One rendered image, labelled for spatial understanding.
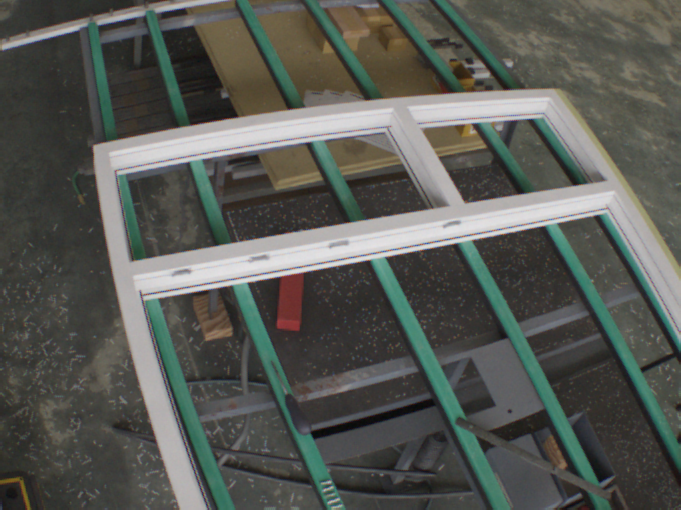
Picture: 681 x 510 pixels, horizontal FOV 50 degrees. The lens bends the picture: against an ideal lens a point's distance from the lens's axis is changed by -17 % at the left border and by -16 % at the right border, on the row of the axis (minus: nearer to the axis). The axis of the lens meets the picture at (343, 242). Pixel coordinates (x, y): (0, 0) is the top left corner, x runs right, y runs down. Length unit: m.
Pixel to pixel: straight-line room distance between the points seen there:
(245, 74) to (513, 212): 1.13
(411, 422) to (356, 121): 0.83
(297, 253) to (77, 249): 1.39
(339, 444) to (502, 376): 0.45
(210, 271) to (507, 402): 0.74
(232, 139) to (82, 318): 1.04
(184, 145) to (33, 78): 1.97
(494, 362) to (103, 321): 1.51
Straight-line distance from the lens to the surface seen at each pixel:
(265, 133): 2.25
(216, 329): 2.86
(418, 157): 2.24
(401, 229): 2.03
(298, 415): 1.73
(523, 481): 2.01
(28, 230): 3.27
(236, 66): 2.91
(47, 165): 3.52
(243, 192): 2.49
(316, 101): 2.78
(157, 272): 1.88
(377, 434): 2.12
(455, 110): 2.45
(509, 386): 1.93
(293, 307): 2.21
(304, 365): 2.16
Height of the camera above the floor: 2.40
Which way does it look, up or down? 48 degrees down
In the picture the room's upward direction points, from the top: 13 degrees clockwise
